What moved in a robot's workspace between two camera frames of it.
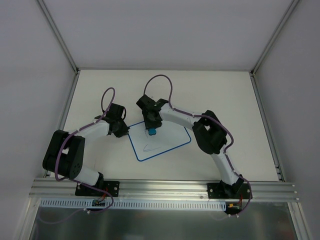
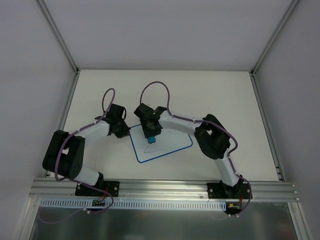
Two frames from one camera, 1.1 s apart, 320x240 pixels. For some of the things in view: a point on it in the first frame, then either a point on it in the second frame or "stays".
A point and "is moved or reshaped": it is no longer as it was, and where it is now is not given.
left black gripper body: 120,129 stays
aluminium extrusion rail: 48,188 stays
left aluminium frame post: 44,7 stays
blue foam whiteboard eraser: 152,131 is moved or reshaped
